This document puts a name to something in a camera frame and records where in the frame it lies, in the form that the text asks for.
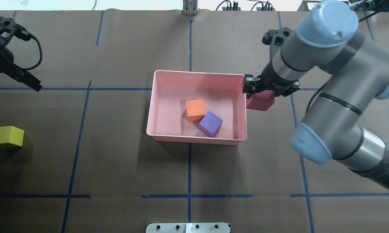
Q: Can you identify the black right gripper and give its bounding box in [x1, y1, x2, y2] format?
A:
[242, 63, 300, 99]

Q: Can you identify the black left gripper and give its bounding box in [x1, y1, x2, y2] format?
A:
[0, 47, 42, 92]

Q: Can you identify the red foam block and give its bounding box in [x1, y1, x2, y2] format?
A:
[246, 90, 275, 112]

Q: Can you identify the purple foam block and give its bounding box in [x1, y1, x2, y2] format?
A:
[198, 112, 223, 137]

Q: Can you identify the orange foam block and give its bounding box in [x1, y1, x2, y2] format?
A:
[186, 99, 205, 122]

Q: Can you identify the yellow-green foam block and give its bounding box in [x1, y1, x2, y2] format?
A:
[0, 126, 25, 148]

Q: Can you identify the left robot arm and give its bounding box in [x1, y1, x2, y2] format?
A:
[0, 34, 42, 92]

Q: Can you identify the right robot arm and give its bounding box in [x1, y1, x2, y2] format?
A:
[242, 0, 389, 190]

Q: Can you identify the pink plastic bin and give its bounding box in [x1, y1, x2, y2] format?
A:
[146, 70, 247, 145]

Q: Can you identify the black orange connector box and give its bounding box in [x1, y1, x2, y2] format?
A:
[256, 1, 274, 11]
[216, 0, 241, 11]

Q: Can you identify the black box with label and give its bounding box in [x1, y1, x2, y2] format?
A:
[297, 0, 322, 12]

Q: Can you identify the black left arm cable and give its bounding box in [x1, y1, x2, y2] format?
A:
[0, 31, 43, 71]

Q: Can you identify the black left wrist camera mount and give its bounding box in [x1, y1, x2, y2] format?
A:
[0, 17, 35, 45]

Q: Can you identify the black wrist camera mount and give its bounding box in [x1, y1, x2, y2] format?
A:
[261, 28, 294, 46]
[0, 17, 35, 45]

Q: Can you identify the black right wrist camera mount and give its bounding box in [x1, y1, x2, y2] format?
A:
[261, 28, 294, 46]

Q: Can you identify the aluminium frame post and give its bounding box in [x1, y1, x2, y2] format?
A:
[182, 0, 199, 15]

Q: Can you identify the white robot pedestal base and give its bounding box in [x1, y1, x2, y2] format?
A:
[145, 222, 231, 233]

